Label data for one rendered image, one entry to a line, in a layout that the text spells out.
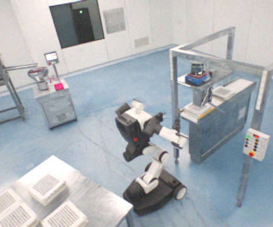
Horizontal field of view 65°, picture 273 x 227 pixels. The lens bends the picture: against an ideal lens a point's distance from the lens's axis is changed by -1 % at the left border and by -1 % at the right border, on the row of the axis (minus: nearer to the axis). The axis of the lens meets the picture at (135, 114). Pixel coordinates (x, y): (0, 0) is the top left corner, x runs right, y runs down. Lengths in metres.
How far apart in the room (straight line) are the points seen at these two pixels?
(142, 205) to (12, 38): 5.57
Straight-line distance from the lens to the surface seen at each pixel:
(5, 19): 6.82
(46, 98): 4.30
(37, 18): 6.83
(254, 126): 2.13
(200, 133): 2.89
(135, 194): 2.58
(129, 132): 1.96
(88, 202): 1.92
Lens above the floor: 2.34
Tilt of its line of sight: 32 degrees down
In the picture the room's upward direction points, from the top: 8 degrees counter-clockwise
